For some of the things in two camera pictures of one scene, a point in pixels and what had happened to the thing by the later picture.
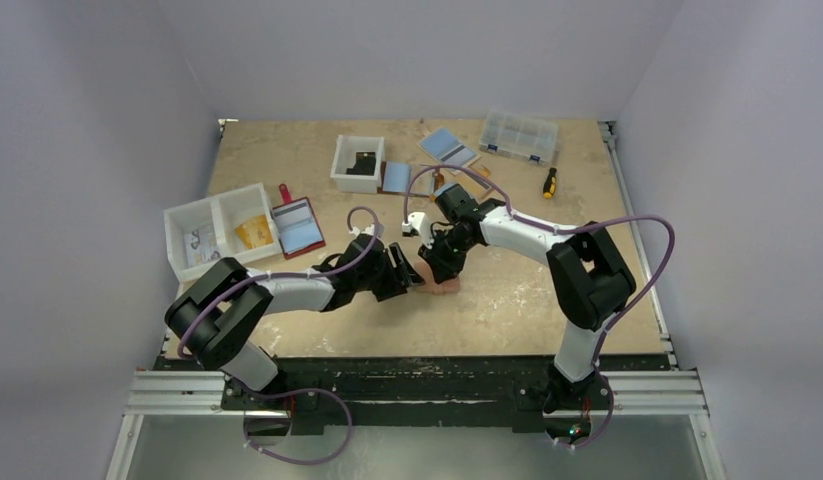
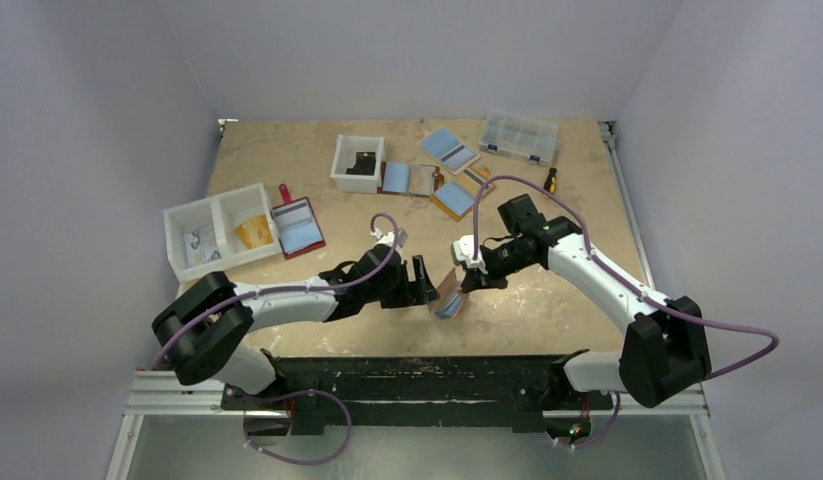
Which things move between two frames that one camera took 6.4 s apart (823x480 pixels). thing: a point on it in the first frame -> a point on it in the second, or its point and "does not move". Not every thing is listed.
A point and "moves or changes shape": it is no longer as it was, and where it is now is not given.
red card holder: [296, 224] does not move
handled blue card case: [431, 286] moves or changes shape
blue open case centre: [395, 178] does not move
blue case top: [448, 149] does not move
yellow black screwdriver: [550, 183] does not move
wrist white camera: [369, 230] -> [389, 238]
